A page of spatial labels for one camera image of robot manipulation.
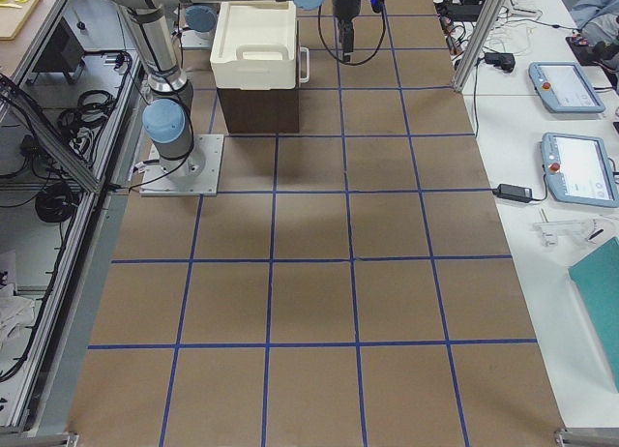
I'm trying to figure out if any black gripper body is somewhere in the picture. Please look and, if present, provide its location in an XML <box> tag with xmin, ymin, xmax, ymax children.
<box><xmin>332</xmin><ymin>0</ymin><xmax>361</xmax><ymax>22</ymax></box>

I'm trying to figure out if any dark wooden drawer cabinet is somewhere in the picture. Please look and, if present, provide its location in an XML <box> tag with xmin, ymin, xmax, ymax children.
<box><xmin>217</xmin><ymin>44</ymin><xmax>310</xmax><ymax>134</ymax></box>

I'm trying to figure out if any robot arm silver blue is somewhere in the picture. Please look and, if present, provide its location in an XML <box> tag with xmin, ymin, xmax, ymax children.
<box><xmin>108</xmin><ymin>0</ymin><xmax>361</xmax><ymax>195</ymax></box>

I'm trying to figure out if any cream plastic tray box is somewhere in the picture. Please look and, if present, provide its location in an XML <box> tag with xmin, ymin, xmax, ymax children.
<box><xmin>210</xmin><ymin>1</ymin><xmax>297</xmax><ymax>90</ymax></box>

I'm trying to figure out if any teach pendant far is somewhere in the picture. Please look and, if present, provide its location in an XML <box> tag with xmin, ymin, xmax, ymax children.
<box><xmin>528</xmin><ymin>62</ymin><xmax>605</xmax><ymax>113</ymax></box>

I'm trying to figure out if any teach pendant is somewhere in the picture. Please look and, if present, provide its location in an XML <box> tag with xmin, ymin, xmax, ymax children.
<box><xmin>541</xmin><ymin>133</ymin><xmax>618</xmax><ymax>208</ymax></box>
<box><xmin>528</xmin><ymin>62</ymin><xmax>605</xmax><ymax>113</ymax></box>

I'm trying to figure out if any black power adapter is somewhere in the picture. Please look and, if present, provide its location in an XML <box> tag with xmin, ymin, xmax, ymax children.
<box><xmin>492</xmin><ymin>183</ymin><xmax>533</xmax><ymax>203</ymax></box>

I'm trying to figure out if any teach pendant near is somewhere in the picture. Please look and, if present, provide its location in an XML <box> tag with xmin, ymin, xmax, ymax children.
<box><xmin>541</xmin><ymin>133</ymin><xmax>618</xmax><ymax>208</ymax></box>

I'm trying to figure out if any wooden cutting board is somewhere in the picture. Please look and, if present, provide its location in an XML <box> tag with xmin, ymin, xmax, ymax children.
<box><xmin>0</xmin><ymin>0</ymin><xmax>41</xmax><ymax>41</ymax></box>

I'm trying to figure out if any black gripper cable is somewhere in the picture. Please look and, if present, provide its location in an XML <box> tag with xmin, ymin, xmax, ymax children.
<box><xmin>317</xmin><ymin>0</ymin><xmax>388</xmax><ymax>66</ymax></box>

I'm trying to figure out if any aluminium frame post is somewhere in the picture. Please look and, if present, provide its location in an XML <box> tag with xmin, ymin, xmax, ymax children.
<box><xmin>453</xmin><ymin>0</ymin><xmax>505</xmax><ymax>93</ymax></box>

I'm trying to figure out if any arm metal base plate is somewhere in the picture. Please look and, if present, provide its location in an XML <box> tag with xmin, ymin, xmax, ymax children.
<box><xmin>138</xmin><ymin>134</ymin><xmax>224</xmax><ymax>196</ymax></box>

